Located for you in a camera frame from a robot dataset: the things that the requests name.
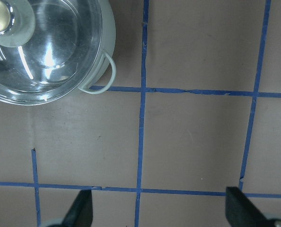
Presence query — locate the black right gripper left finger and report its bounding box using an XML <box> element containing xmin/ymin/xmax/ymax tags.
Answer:
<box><xmin>62</xmin><ymin>190</ymin><xmax>93</xmax><ymax>227</ymax></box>

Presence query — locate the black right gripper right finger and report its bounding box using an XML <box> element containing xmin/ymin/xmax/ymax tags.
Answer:
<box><xmin>225</xmin><ymin>187</ymin><xmax>281</xmax><ymax>227</ymax></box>

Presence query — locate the glass pot lid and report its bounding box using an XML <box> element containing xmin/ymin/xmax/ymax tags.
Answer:
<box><xmin>0</xmin><ymin>0</ymin><xmax>102</xmax><ymax>105</ymax></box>

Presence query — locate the pale green metal pot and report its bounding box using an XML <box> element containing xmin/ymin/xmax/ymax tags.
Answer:
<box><xmin>78</xmin><ymin>0</ymin><xmax>117</xmax><ymax>95</ymax></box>

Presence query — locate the brown paper table mat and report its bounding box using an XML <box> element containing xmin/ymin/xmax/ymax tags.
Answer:
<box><xmin>0</xmin><ymin>0</ymin><xmax>281</xmax><ymax>227</ymax></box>

